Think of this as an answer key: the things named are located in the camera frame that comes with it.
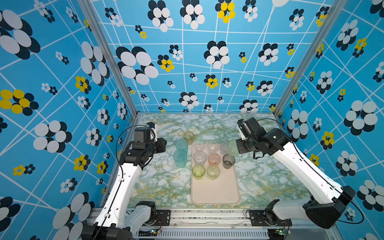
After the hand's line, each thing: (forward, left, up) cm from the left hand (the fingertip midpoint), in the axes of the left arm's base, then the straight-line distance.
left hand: (164, 141), depth 77 cm
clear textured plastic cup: (+3, -33, -13) cm, 36 cm away
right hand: (-3, -39, +2) cm, 39 cm away
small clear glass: (+9, -19, -20) cm, 29 cm away
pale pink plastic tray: (-14, -25, -23) cm, 37 cm away
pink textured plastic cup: (-1, -28, -19) cm, 34 cm away
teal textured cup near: (+2, -6, -21) cm, 21 cm away
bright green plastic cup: (-7, -18, -21) cm, 29 cm away
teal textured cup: (+11, -7, -19) cm, 23 cm away
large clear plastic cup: (-1, -18, -16) cm, 25 cm away
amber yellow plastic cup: (+17, -11, -19) cm, 28 cm away
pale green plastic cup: (-8, -26, -20) cm, 34 cm away
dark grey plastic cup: (-1, -36, -20) cm, 41 cm away
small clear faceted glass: (+10, -28, -21) cm, 36 cm away
